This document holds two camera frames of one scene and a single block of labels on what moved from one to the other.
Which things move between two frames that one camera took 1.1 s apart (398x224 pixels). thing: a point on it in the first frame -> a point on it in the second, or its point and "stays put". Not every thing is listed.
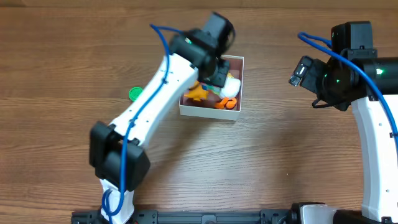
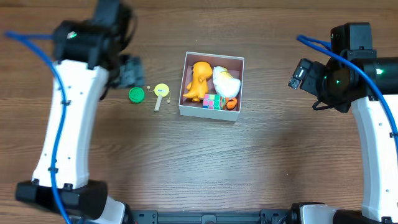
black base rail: [198, 217] stays put
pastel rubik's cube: [214, 89] -> [214, 101]
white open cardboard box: [205, 108] stays put
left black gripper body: [219, 74] -> [129, 72]
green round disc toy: [134, 92] stays put
